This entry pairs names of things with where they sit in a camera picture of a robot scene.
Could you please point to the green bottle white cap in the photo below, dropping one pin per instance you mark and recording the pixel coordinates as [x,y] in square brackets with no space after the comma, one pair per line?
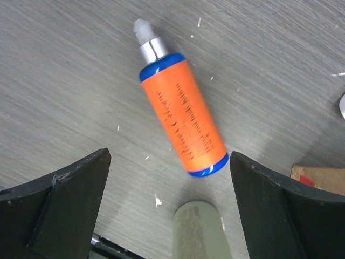
[198,232]

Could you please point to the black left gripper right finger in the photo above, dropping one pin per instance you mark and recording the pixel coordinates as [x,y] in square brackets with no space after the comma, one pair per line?
[284,218]

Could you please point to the blue pump bottle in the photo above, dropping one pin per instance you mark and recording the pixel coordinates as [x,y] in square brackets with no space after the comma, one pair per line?
[177,101]

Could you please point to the burlap canvas tote bag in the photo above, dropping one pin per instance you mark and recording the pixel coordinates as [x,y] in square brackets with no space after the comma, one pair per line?
[327,179]

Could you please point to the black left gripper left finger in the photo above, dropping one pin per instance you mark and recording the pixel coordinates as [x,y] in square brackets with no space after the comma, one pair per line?
[54,215]

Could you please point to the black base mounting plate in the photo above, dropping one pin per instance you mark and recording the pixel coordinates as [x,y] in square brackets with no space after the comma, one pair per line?
[104,248]

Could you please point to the metal clothes rack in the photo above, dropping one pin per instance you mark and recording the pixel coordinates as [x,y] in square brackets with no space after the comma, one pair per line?
[342,106]

